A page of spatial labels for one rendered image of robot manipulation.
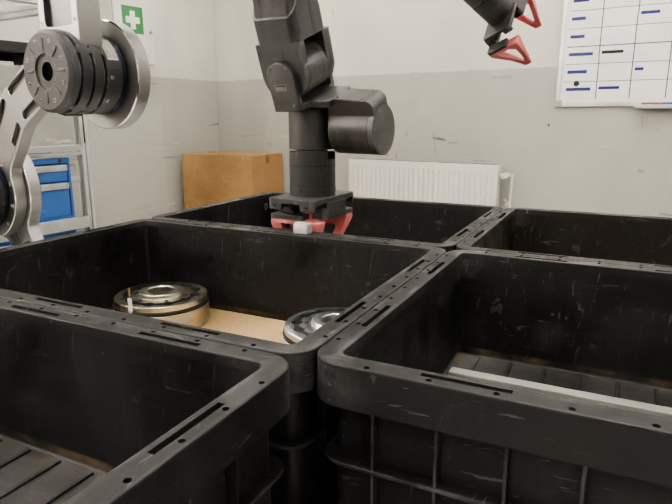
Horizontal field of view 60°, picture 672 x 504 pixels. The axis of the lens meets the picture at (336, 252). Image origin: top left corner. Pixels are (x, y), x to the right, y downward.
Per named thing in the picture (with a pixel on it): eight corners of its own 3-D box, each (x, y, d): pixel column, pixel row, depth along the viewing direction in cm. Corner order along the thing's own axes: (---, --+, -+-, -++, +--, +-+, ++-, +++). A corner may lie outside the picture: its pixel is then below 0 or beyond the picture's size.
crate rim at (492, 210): (146, 236, 75) (144, 217, 74) (270, 205, 101) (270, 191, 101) (450, 271, 58) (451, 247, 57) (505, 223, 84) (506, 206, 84)
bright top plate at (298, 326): (265, 340, 53) (265, 334, 53) (309, 307, 62) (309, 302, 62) (370, 356, 50) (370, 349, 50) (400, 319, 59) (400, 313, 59)
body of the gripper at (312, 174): (354, 205, 76) (355, 147, 74) (313, 217, 67) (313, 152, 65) (312, 201, 79) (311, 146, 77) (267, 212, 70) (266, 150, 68)
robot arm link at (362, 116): (304, 41, 70) (263, 63, 64) (390, 34, 64) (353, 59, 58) (323, 134, 76) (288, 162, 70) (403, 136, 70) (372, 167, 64)
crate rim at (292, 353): (-113, 300, 49) (-118, 272, 48) (146, 236, 75) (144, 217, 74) (303, 399, 32) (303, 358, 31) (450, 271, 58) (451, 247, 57)
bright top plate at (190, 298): (93, 307, 62) (93, 302, 62) (150, 283, 72) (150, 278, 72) (174, 317, 59) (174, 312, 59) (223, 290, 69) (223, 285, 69)
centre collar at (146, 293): (129, 299, 64) (128, 293, 64) (155, 286, 68) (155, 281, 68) (167, 303, 62) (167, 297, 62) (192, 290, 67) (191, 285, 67)
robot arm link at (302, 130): (305, 100, 74) (278, 99, 69) (352, 99, 70) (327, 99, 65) (306, 155, 75) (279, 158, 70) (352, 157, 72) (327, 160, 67)
